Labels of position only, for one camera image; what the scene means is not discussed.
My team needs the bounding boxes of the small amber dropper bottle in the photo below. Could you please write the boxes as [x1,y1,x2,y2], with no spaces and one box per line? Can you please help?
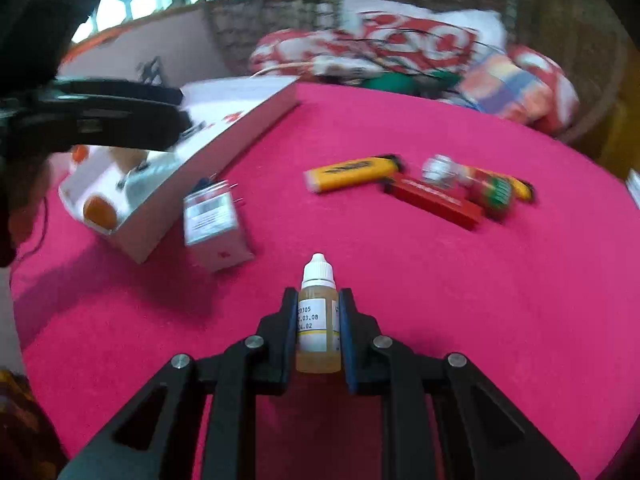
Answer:
[295,252,342,374]

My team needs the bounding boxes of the yellow lighter with dark print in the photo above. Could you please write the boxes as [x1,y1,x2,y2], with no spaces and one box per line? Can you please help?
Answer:
[499,174,536,204]

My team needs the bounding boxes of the yellow lighter blue characters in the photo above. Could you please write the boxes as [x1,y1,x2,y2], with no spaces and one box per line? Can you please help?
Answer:
[304,154,405,194]

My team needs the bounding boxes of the magenta table cloth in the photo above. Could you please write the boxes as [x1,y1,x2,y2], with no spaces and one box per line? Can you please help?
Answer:
[12,84,639,479]

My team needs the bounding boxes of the white storage box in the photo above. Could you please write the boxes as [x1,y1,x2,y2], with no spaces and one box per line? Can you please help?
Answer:
[58,76,298,263]

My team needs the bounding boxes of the orange fruit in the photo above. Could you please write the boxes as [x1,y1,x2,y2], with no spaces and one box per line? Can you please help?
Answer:
[82,195,118,231]

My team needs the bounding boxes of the small white medicine box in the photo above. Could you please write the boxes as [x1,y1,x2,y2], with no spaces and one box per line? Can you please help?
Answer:
[183,178,254,273]

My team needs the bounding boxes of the red rectangular lighter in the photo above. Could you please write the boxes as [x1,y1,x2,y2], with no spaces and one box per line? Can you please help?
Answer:
[381,172,484,231]

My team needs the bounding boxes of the red green small tin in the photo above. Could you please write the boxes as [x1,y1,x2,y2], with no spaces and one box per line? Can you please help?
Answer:
[463,168,514,221]

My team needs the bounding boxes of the red white patterned pillow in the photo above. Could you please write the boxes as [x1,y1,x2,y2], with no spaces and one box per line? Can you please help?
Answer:
[248,0,506,78]

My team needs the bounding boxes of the plaid cushion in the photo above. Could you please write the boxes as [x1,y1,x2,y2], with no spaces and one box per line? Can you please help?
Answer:
[439,52,552,125]

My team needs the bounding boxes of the green cloth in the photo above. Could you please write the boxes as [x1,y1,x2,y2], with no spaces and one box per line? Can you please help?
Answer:
[359,70,462,99]

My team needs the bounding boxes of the wicker hanging chair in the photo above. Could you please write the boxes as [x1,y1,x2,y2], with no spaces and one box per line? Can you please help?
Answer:
[204,0,628,148]

